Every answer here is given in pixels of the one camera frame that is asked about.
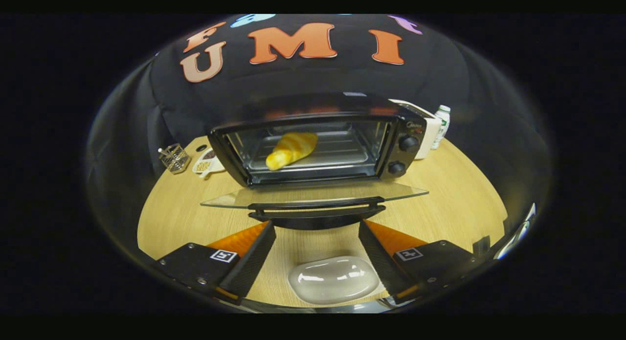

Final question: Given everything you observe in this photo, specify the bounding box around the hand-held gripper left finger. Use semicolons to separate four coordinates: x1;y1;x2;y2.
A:
151;221;277;304

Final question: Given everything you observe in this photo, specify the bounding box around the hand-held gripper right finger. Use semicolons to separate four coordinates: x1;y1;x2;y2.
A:
358;220;482;304

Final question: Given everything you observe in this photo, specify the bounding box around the black toaster oven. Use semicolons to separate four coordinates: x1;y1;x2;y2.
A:
201;93;430;230

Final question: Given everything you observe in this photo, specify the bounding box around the yellow croissant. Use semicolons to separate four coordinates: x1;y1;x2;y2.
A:
266;132;318;171

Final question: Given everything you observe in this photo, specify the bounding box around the white plastic dish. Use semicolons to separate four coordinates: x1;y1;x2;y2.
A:
288;255;381;305

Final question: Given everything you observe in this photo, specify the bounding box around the white box appliance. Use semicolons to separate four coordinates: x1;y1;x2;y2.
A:
389;99;442;160

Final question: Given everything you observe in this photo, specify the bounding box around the white bottle with green label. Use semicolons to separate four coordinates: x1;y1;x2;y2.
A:
430;105;451;150

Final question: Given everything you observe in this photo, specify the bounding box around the black backdrop cloth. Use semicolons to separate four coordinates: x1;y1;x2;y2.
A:
88;15;553;208

